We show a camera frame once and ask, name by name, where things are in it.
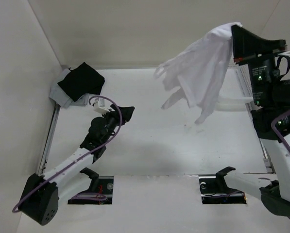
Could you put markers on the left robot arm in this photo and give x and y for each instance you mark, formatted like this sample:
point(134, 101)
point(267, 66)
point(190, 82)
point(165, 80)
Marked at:
point(72, 179)

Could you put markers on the white plastic basket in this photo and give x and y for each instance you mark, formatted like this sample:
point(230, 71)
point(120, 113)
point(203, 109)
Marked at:
point(236, 87)

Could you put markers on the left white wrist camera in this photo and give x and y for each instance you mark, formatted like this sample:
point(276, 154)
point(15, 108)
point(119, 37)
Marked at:
point(98, 108)

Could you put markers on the folded grey tank top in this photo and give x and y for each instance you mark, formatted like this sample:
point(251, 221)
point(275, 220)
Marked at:
point(61, 98)

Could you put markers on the left metal table rail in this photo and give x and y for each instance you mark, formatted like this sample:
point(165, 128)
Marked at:
point(45, 154)

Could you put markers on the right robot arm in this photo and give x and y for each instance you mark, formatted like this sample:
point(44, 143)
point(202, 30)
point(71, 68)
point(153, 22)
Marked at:
point(272, 125)

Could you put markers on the folded black tank top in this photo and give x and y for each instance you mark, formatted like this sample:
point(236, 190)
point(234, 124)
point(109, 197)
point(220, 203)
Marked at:
point(82, 80)

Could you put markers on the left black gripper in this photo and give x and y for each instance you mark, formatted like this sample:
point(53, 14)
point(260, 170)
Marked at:
point(126, 113)

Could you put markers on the white tank top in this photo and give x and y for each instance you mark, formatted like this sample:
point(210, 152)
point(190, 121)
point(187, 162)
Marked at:
point(199, 71)

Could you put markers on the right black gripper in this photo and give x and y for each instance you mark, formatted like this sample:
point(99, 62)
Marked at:
point(245, 45)

